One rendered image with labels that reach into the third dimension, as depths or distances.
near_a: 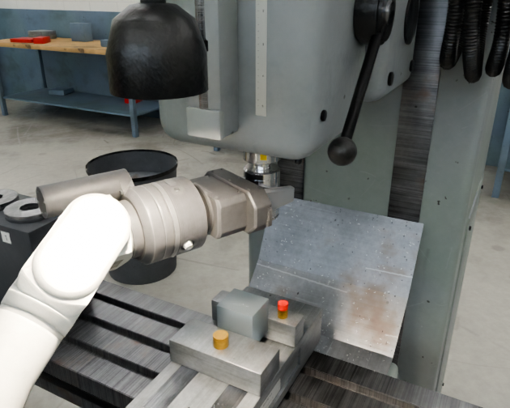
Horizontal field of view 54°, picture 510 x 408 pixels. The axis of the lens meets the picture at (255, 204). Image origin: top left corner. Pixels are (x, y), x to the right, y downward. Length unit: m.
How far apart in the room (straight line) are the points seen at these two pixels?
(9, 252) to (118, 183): 0.47
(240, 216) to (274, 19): 0.22
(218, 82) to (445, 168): 0.57
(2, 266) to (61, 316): 0.56
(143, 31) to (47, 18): 6.90
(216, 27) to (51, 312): 0.30
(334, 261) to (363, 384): 0.28
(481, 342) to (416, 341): 1.42
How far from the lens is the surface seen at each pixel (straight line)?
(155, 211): 0.53
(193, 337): 0.75
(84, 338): 0.97
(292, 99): 0.50
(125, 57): 0.35
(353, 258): 1.02
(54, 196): 0.55
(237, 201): 0.58
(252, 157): 0.61
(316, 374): 0.87
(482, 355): 2.48
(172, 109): 0.58
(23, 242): 0.96
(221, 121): 0.50
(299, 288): 1.04
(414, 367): 1.18
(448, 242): 1.01
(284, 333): 0.78
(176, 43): 0.35
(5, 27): 7.91
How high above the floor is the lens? 1.48
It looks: 24 degrees down
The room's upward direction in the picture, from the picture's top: straight up
